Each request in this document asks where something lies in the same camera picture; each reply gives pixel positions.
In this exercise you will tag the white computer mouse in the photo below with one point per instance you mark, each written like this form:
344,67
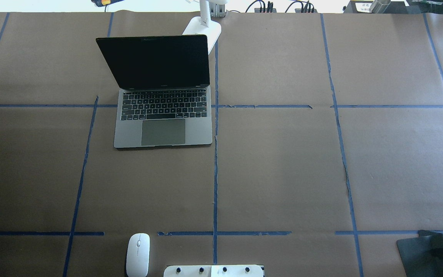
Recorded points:
137,259

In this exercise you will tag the grey laptop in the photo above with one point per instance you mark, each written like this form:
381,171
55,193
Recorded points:
165,97

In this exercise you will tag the white desk lamp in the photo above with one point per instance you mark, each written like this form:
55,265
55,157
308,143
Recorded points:
203,25

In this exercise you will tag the metal cylinder weight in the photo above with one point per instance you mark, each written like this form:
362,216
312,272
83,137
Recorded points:
379,6

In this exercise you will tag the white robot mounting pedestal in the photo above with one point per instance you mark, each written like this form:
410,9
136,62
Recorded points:
250,270

